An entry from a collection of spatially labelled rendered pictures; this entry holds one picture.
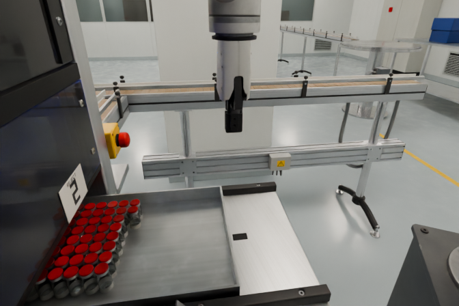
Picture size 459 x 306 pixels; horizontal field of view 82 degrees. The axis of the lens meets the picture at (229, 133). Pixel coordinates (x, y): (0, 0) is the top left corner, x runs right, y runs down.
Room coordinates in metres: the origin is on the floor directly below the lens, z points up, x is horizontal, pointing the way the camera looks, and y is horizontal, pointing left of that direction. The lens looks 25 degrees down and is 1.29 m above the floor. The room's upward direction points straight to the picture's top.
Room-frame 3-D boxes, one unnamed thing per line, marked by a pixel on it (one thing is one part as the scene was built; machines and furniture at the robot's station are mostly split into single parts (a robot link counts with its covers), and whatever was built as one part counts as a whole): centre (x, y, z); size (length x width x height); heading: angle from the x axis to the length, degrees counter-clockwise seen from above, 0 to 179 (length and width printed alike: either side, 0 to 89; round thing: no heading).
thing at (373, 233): (1.49, -0.90, 0.07); 0.50 x 0.08 x 0.14; 8
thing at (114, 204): (0.37, 0.23, 0.90); 0.18 x 0.02 x 0.05; 8
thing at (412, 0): (6.42, -3.92, 1.02); 1.20 x 0.43 x 2.05; 8
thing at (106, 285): (0.37, 0.21, 0.90); 0.18 x 0.02 x 0.05; 8
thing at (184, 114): (1.33, 0.24, 0.46); 0.09 x 0.09 x 0.77; 8
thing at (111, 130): (0.61, 0.32, 0.99); 0.08 x 0.07 x 0.07; 98
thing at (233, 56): (0.47, -0.01, 1.21); 0.10 x 0.08 x 0.11; 8
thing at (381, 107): (1.49, -0.90, 0.46); 0.09 x 0.09 x 0.77; 8
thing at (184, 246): (0.37, 0.17, 0.90); 0.34 x 0.26 x 0.04; 98
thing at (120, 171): (0.62, 0.37, 0.87); 0.14 x 0.13 x 0.02; 98
